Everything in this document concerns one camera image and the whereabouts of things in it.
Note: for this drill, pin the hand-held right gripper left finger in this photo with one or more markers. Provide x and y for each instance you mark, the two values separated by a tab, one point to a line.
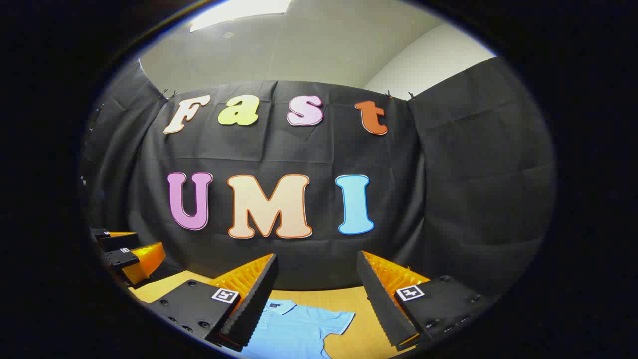
254	309

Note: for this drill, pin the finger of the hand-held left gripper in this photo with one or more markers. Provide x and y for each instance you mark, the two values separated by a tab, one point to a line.
117	242
122	259

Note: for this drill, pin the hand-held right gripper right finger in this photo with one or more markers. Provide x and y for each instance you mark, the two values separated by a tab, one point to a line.
381	304

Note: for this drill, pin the light blue T-shirt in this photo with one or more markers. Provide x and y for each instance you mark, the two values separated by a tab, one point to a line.
294	329

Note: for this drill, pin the black backdrop cloth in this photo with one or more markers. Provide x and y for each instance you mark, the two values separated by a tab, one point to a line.
299	149

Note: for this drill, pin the ceiling light panel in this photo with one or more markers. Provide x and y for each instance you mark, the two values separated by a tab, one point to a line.
234	12

